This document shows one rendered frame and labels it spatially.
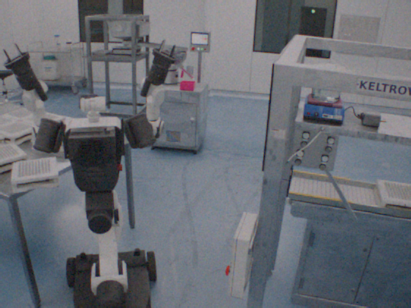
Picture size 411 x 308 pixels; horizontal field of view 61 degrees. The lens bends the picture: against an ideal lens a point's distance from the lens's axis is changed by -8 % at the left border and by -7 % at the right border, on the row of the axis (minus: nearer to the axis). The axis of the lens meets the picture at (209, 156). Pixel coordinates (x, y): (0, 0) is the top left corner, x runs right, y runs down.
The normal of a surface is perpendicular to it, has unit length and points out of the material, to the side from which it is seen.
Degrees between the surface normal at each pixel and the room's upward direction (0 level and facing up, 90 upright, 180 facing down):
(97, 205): 45
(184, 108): 90
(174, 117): 90
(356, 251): 90
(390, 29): 90
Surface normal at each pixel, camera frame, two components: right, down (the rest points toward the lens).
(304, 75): -0.28, 0.38
